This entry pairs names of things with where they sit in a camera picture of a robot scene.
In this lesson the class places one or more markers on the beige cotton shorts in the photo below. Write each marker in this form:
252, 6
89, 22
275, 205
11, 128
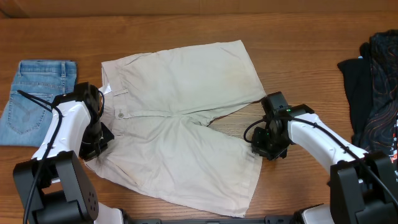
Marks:
160, 108

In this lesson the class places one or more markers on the black patterned garment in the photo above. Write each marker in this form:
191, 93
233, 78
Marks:
370, 83

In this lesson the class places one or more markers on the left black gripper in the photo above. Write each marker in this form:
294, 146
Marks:
91, 153

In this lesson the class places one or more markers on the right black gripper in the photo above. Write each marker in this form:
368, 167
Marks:
259, 149

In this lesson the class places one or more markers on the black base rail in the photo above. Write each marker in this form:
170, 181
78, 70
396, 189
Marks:
214, 221

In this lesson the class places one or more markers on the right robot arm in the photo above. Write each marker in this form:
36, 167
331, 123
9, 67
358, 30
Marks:
363, 186

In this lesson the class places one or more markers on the folded blue denim jeans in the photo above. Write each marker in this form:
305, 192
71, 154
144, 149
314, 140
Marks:
24, 122

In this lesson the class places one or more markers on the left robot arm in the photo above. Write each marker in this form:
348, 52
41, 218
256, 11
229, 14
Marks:
53, 186

